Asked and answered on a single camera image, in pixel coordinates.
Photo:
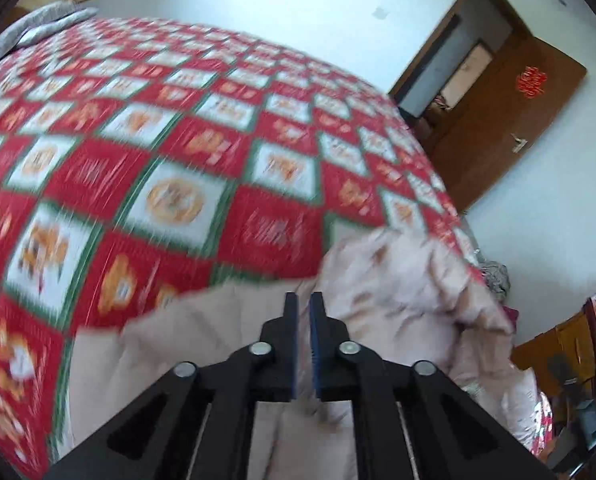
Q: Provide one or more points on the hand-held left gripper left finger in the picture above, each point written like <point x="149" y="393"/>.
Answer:
<point x="293" y="340"/>

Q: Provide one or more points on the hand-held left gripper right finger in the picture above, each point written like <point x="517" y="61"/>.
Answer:
<point x="315" y="340"/>

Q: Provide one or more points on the pale pink quilted jacket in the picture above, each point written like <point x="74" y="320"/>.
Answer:
<point x="402" y="285"/>

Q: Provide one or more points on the clothes pile on floor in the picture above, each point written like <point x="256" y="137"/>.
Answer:
<point x="495" y="275"/>

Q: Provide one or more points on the red printed bed sheet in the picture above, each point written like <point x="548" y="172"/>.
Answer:
<point x="178" y="160"/>

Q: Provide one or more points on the wooden desk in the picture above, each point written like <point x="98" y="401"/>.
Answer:
<point x="567" y="340"/>

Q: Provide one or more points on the brown wooden door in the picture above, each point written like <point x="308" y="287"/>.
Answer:
<point x="502" y="135"/>

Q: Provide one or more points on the red paper door decoration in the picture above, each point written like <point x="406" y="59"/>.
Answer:
<point x="531" y="81"/>

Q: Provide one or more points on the grey striped pillow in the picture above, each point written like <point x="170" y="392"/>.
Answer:
<point x="33" y="27"/>

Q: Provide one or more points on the brown door frame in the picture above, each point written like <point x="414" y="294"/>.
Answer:
<point x="447" y="22"/>

